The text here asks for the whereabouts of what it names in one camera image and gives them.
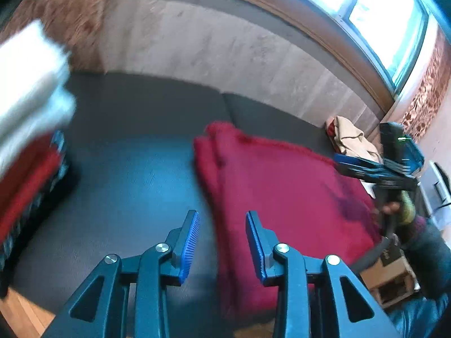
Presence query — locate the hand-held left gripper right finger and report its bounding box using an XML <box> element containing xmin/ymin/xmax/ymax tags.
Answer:
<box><xmin>246</xmin><ymin>210</ymin><xmax>402</xmax><ymax>338</ymax></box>

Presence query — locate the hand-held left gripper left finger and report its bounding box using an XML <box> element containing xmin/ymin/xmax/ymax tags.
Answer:
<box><xmin>42</xmin><ymin>209</ymin><xmax>201</xmax><ymax>338</ymax></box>

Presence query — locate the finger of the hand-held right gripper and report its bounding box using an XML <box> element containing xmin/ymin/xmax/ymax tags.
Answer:
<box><xmin>334</xmin><ymin>154</ymin><xmax>388</xmax><ymax>172</ymax></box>
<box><xmin>336</xmin><ymin>164</ymin><xmax>417</xmax><ymax>188</ymax></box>

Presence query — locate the dark red garment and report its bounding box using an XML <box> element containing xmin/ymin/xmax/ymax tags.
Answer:
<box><xmin>193</xmin><ymin>121</ymin><xmax>386</xmax><ymax>324</ymax></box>

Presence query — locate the person's right forearm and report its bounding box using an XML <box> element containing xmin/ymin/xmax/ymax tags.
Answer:
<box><xmin>398</xmin><ymin>190</ymin><xmax>437</xmax><ymax>243</ymax></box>

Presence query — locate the person's right hand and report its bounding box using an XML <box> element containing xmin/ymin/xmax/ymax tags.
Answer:
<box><xmin>373</xmin><ymin>200</ymin><xmax>402</xmax><ymax>224</ymax></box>

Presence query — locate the beige knit sweater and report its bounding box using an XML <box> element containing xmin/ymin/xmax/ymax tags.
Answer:
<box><xmin>333</xmin><ymin>115</ymin><xmax>384</xmax><ymax>164</ymax></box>

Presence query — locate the blue storage bin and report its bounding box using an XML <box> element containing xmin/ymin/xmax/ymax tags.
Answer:
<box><xmin>402</xmin><ymin>140</ymin><xmax>425</xmax><ymax>175</ymax></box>

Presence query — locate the patterned brown curtain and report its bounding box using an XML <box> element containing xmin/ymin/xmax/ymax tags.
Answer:
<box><xmin>0</xmin><ymin>0</ymin><xmax>118</xmax><ymax>74</ymax></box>
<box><xmin>386</xmin><ymin>25</ymin><xmax>451</xmax><ymax>145</ymax></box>

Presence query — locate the clear storage bin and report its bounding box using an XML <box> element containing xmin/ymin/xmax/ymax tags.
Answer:
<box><xmin>419</xmin><ymin>160</ymin><xmax>451</xmax><ymax>219</ymax></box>

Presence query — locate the black and brown cardboard box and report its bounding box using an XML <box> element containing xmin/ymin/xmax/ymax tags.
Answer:
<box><xmin>359</xmin><ymin>239</ymin><xmax>421</xmax><ymax>308</ymax></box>

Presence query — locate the person's leg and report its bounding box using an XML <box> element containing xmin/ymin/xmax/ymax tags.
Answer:
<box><xmin>386</xmin><ymin>218</ymin><xmax>451</xmax><ymax>338</ymax></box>

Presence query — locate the window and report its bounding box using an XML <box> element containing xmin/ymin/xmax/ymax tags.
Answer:
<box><xmin>247</xmin><ymin>0</ymin><xmax>434</xmax><ymax>92</ymax></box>

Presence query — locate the wooden window trim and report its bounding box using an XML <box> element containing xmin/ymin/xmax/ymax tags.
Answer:
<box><xmin>120</xmin><ymin>0</ymin><xmax>395</xmax><ymax>106</ymax></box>

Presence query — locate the red folded cloth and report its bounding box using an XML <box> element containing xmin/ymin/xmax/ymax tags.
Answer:
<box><xmin>0</xmin><ymin>135</ymin><xmax>63</xmax><ymax>243</ymax></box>

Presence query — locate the white folded cloth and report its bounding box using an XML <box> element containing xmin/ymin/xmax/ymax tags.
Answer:
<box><xmin>0</xmin><ymin>20</ymin><xmax>77</xmax><ymax>180</ymax></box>

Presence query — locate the black strap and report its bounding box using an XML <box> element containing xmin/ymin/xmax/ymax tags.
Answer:
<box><xmin>349</xmin><ymin>236</ymin><xmax>395</xmax><ymax>279</ymax></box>

